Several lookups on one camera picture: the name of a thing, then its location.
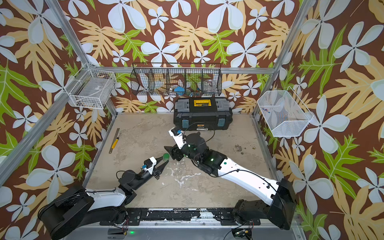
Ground green paint jar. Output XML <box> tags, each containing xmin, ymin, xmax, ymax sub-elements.
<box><xmin>163</xmin><ymin>153</ymin><xmax>170</xmax><ymax>163</ymax></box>

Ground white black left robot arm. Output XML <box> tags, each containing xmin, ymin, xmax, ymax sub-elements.
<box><xmin>38</xmin><ymin>154</ymin><xmax>170</xmax><ymax>240</ymax></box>

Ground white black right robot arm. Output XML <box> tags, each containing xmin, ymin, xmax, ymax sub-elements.
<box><xmin>165</xmin><ymin>128</ymin><xmax>297</xmax><ymax>230</ymax></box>

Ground black deli toolbox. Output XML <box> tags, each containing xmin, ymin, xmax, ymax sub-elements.
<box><xmin>173</xmin><ymin>97</ymin><xmax>233</xmax><ymax>131</ymax></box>

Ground yellow utility knife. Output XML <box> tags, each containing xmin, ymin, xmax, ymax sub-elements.
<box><xmin>111</xmin><ymin>137</ymin><xmax>119</xmax><ymax>149</ymax></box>

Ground white mesh basket right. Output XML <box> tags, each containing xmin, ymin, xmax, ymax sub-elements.
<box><xmin>257</xmin><ymin>87</ymin><xmax>314</xmax><ymax>138</ymax></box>

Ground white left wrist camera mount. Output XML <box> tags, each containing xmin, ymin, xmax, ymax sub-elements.
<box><xmin>142</xmin><ymin>157</ymin><xmax>152</xmax><ymax>172</ymax></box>

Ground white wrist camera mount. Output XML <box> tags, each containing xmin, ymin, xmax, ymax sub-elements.
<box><xmin>169</xmin><ymin>127</ymin><xmax>186</xmax><ymax>150</ymax></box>
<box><xmin>142</xmin><ymin>157</ymin><xmax>152</xmax><ymax>172</ymax></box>

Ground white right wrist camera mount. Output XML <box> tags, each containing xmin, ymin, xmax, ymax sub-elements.
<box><xmin>169</xmin><ymin>127</ymin><xmax>186</xmax><ymax>150</ymax></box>

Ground black wire wall basket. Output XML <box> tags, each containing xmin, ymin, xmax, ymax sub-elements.
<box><xmin>129</xmin><ymin>63</ymin><xmax>223</xmax><ymax>97</ymax></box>

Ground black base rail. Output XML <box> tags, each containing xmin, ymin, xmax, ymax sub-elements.
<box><xmin>100</xmin><ymin>208</ymin><xmax>244</xmax><ymax>227</ymax></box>

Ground white wire basket left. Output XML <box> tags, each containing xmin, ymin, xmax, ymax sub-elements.
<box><xmin>66</xmin><ymin>67</ymin><xmax>117</xmax><ymax>110</ymax></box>

